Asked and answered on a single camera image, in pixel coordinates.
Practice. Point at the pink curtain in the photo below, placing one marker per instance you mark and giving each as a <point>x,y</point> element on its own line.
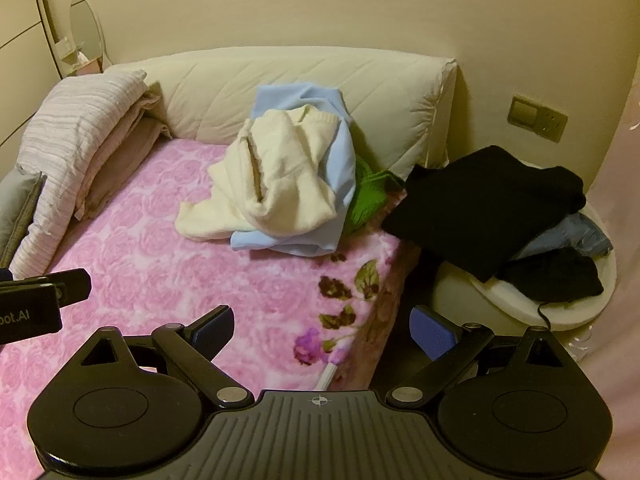
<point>615,260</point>

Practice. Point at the tissue box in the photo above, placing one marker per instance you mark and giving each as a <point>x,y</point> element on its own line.
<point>75,57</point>

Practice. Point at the pink floral blanket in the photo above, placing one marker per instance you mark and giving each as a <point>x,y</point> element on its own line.
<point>150,260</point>

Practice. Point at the cream quilted headboard cushion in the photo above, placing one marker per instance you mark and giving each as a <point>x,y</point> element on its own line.
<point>225,90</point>

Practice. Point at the small black garment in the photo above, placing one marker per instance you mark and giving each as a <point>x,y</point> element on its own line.
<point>550,275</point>

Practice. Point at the striped white quilt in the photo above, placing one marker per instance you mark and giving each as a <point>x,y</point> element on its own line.
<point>65,125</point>

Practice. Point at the cream knit sweater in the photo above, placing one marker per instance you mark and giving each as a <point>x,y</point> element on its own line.
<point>280,175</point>

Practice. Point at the wall socket panel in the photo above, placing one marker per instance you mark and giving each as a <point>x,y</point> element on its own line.
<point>537,117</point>

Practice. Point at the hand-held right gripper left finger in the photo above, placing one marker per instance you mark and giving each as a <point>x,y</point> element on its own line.
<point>216,331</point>

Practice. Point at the pink and white stick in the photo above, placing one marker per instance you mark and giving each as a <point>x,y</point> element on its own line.
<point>330,367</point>

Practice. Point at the oval mirror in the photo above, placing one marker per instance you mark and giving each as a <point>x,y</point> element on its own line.
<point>84,25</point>

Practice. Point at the grey pillow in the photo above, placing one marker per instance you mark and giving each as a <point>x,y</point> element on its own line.
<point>20,210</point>

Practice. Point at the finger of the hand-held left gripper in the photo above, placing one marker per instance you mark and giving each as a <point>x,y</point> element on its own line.
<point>65,282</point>

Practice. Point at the large black garment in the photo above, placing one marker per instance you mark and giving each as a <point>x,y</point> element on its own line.
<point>475,210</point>

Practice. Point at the folded beige blanket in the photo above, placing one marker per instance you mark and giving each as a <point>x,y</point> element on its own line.
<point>125,150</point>

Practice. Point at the cream wardrobe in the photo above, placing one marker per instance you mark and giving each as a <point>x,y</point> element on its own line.
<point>20,60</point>

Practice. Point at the round white bedside table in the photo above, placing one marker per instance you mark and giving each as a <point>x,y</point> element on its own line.
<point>525,310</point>

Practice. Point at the light blue garment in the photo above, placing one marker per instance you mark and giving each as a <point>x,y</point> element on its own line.
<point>345,180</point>

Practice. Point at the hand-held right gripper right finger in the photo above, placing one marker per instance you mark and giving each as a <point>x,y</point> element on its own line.
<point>429,332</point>

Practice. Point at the green knit garment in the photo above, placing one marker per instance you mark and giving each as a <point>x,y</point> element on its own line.
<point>365,195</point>

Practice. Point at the blue denim garment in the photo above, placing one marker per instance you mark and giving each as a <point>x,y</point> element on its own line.
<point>575,237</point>

